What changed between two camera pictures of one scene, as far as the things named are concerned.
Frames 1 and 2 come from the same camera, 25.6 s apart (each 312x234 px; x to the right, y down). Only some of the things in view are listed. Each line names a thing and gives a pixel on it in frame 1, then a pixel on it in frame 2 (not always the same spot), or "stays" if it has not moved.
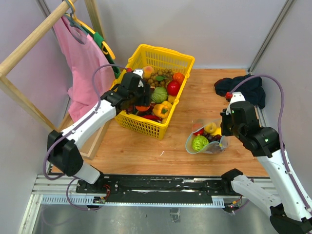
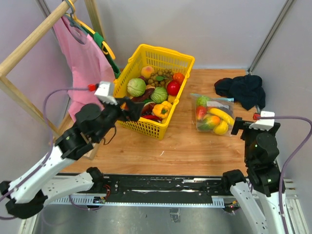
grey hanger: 73,22 stays
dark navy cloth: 252,90 stays
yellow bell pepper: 162,109 stays
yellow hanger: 103,43 stays
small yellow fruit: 171,99 stays
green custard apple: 199,142 to 202,100
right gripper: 224,117 to 239,123
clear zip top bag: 206,138 to 214,115
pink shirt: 84,56 stays
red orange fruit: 199,132 to 201,110
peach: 148,70 stays
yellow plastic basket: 157,58 stays
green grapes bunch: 160,77 stays
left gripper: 145,100 to 133,113
